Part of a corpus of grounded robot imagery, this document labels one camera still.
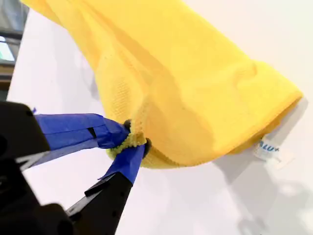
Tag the yellow square microfiber towel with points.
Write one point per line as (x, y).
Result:
(183, 85)

